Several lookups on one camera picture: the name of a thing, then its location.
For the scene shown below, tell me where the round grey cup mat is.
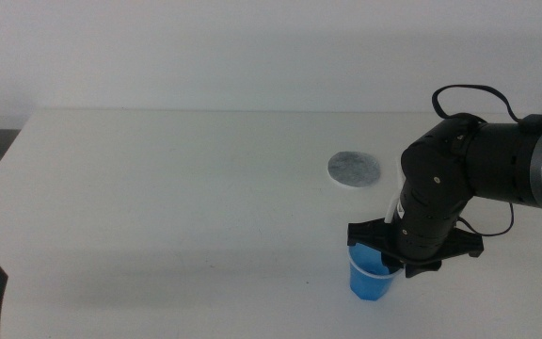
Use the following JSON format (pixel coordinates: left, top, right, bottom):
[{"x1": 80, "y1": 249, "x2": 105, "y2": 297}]
[{"x1": 327, "y1": 150, "x2": 382, "y2": 189}]

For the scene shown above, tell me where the thick black cable loop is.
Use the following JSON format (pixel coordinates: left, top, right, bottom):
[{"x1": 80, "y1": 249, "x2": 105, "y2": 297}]
[{"x1": 431, "y1": 84, "x2": 524, "y2": 124}]

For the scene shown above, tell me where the blue plastic cup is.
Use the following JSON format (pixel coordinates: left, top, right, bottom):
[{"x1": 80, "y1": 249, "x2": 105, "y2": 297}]
[{"x1": 347, "y1": 242, "x2": 405, "y2": 302}]

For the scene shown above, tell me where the thin black cable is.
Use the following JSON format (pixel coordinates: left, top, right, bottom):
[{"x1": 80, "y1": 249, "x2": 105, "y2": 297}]
[{"x1": 456, "y1": 202, "x2": 516, "y2": 238}]

